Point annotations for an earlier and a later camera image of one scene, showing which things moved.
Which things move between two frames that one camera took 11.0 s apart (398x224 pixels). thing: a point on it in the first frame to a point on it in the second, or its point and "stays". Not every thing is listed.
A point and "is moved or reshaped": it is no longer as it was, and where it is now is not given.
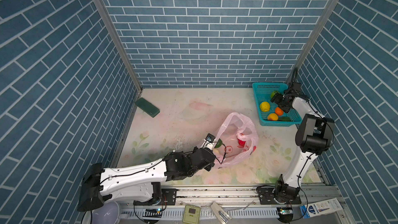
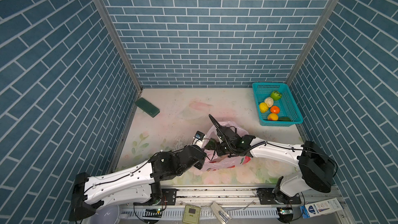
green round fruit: [273, 93] stays
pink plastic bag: [239, 139] is moved or reshaped
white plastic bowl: [109, 213] stays
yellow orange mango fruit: [272, 116] stays
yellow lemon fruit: [265, 106] stays
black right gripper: [276, 99] to [217, 149]
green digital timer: [191, 214] stays
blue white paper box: [321, 208] stays
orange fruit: [279, 111] is moved or reshaped
